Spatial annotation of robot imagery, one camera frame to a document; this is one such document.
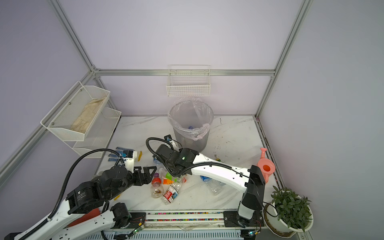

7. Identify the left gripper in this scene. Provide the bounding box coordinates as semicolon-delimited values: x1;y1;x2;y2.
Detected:
106;165;157;201

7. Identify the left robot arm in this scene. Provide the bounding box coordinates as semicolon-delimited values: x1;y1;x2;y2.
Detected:
5;166;157;240

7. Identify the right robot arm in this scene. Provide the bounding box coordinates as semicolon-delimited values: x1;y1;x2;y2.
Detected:
153;145;266;228

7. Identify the grey mesh waste bin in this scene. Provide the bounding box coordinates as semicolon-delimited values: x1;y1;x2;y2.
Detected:
168;100;214;152

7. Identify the clear plastic bin liner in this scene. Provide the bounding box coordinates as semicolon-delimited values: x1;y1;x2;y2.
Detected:
168;98;214;142

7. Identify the red label purple-cap bottle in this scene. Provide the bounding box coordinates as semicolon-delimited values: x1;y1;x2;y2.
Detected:
151;173;164;199

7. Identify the green orange label bottle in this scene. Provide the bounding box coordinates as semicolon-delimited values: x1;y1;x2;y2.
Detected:
161;171;180;185

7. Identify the red label clear bottle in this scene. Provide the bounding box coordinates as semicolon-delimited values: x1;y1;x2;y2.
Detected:
162;178;186;205

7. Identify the blue dotted work glove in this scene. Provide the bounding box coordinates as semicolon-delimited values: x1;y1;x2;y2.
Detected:
108;147;142;162

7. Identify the blue label white-cap bottle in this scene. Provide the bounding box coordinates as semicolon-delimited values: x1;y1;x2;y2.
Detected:
200;176;226;196

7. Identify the white mesh lower shelf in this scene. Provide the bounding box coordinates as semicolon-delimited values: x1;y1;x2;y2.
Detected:
73;107;121;156

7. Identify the white mesh shelf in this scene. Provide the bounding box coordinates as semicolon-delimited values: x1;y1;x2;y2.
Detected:
73;107;121;156
41;82;110;142

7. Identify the orange rubber glove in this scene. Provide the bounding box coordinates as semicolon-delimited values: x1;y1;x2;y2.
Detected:
67;208;101;228

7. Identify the beige cloth in shelf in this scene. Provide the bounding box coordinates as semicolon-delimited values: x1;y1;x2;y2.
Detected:
70;97;106;134

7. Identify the pink watering can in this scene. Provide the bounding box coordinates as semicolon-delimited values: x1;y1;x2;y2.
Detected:
257;148;276;183

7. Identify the white mesh upper shelf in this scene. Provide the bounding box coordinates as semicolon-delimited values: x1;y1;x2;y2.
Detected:
41;82;110;142

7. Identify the potted green plant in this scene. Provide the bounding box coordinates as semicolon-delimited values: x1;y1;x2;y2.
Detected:
263;186;314;238

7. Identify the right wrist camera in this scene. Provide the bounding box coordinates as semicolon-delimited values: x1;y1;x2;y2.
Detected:
164;135;174;146

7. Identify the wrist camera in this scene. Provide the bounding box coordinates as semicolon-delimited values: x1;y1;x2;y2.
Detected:
122;150;139;173
164;135;174;146

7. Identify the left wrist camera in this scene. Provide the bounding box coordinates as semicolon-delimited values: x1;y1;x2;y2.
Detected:
122;150;139;173

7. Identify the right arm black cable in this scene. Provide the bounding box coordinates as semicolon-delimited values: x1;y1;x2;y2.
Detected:
145;137;259;193

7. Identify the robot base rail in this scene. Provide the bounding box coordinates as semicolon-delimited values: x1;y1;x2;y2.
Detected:
125;210;264;231

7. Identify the white wire wall basket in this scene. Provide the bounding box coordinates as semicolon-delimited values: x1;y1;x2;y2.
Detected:
166;65;211;97

